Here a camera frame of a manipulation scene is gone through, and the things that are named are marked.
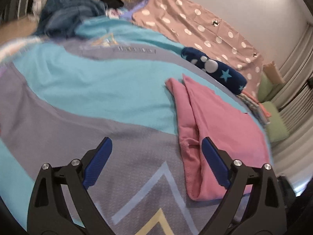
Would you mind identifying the pink garment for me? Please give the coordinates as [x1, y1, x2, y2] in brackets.
[165, 75, 270, 201]

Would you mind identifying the stack of folded clothes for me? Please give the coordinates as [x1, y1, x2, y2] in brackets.
[238, 92, 271, 127]

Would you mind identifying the dark blue clothes pile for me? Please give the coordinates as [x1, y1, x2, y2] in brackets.
[33, 0, 108, 38]

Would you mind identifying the grey striped curtain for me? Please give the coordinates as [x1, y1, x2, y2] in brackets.
[270, 24, 312, 194]

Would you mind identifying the green pillow near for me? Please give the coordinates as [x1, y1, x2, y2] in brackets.
[262, 101, 290, 143]

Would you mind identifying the green pillow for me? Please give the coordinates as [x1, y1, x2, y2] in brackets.
[262, 101, 290, 143]
[257, 73, 281, 102]

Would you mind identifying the blue grey bed sheet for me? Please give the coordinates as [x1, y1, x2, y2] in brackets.
[0, 15, 273, 235]

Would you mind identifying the green pillow far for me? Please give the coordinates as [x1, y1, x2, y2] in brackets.
[257, 73, 281, 102]

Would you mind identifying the navy star plush pillow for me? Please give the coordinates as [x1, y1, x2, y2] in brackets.
[181, 47, 247, 95]

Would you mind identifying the beige pillow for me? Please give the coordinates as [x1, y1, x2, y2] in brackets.
[263, 61, 285, 85]

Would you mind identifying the pink polka dot blanket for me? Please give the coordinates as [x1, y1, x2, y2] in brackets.
[132, 0, 264, 97]

